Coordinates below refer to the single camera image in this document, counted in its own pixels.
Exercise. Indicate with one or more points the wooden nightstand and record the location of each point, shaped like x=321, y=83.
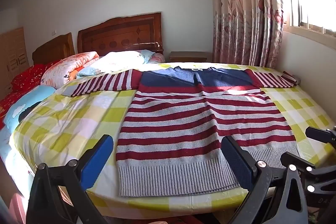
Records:
x=190, y=56

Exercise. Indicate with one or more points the pink floral curtain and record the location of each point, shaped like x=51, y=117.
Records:
x=244, y=16

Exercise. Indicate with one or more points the red floral bedding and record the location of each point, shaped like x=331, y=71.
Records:
x=23, y=79

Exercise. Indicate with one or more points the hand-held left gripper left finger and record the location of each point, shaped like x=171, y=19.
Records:
x=97, y=158

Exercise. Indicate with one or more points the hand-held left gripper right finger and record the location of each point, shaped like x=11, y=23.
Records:
x=240, y=166

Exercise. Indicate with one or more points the white blue pillow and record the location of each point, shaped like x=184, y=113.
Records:
x=115, y=60

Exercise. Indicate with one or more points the large wooden headboard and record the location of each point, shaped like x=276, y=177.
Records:
x=118, y=37

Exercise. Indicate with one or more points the red grey striped sweater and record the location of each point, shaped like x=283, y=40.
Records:
x=183, y=121

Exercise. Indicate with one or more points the yellow checkered tablecloth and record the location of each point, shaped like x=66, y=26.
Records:
x=78, y=121

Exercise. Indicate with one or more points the blue cloud blanket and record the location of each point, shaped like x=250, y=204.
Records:
x=31, y=98

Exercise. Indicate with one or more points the wooden wardrobe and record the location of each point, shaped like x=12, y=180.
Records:
x=15, y=56

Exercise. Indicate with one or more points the pink object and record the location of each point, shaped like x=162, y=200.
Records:
x=18, y=209

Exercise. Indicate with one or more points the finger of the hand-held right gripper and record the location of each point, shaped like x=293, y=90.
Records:
x=294, y=159
x=319, y=134

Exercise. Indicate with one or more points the small wooden headboard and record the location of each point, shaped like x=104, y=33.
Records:
x=55, y=49

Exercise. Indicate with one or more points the pink floral pillow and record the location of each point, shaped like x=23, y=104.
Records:
x=158, y=58

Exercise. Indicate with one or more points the orange floral quilt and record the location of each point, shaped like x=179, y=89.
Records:
x=60, y=69

